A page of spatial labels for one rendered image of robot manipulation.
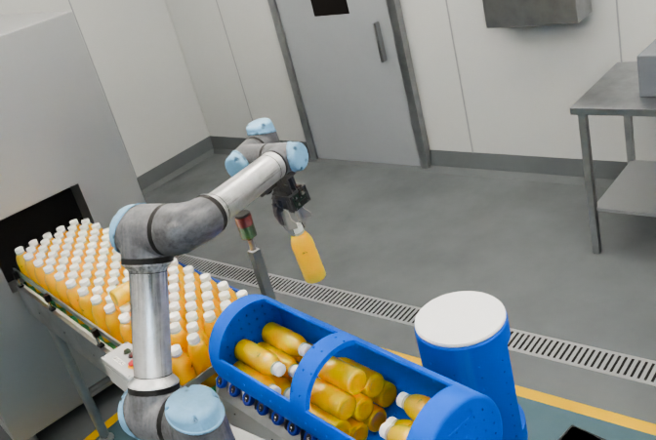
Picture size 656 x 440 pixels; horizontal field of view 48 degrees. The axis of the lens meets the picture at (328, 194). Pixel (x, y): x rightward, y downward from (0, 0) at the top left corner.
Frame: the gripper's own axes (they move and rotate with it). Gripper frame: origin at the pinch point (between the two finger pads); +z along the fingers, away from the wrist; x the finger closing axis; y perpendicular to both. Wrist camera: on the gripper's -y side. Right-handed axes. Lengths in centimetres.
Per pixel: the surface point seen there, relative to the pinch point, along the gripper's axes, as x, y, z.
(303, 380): -33.8, 25.8, 20.4
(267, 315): -11.9, -15.8, 28.7
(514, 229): 213, -85, 162
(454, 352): 8, 39, 43
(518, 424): 18, 46, 80
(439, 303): 24, 23, 42
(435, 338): 9, 32, 40
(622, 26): 301, -40, 66
